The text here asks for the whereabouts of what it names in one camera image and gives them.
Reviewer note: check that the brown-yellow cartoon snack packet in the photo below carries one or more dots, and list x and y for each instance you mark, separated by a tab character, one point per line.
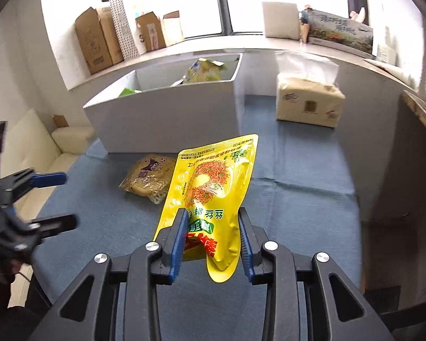
145	179

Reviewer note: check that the white foam box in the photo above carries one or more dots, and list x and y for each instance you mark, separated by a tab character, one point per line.
280	19

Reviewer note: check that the small cardboard box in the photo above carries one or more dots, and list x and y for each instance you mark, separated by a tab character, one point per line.
172	28

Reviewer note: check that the dark window frame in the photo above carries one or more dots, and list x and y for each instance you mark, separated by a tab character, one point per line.
218	3

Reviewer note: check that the blue-grey table cloth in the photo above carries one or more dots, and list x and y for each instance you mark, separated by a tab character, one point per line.
305	184

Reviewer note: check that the yellow-green snack packet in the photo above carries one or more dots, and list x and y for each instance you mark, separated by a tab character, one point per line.
204	73

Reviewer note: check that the open cardboard box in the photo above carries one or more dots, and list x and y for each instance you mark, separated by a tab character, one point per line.
151	33

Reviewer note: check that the small cardboard piece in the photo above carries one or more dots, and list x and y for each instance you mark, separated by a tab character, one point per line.
60	120

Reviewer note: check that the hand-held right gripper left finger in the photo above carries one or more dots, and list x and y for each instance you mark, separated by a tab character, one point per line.
177	248

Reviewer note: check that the white storage box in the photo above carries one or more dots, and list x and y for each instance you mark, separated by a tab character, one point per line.
163	120

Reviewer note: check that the landscape printed carton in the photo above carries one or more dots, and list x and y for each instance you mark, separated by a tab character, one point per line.
340	33

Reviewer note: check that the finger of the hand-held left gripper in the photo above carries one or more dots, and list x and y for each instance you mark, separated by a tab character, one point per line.
49	179
56	224

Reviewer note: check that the yellow snack pouch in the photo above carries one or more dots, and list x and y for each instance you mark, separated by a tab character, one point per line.
213	184

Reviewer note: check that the polka dot paper bag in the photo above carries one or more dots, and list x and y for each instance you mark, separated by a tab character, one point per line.
124	28

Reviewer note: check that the tissue pack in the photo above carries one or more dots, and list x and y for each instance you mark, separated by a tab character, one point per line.
305	106

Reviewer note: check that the white tube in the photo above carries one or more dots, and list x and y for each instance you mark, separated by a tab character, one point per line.
394	73

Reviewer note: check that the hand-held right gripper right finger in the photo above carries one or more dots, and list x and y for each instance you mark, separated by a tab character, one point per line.
246	248

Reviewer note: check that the small white box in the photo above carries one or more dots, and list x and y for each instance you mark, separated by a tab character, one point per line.
387	54

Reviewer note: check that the tall cardboard box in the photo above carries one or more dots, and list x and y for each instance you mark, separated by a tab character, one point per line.
96	42

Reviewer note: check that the small standing figurine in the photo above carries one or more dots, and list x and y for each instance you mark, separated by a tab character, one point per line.
305	21

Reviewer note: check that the white paper bag coloured squares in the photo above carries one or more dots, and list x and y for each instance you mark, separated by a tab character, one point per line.
142	3

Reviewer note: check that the person's left forearm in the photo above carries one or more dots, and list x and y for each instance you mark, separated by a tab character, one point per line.
0	309

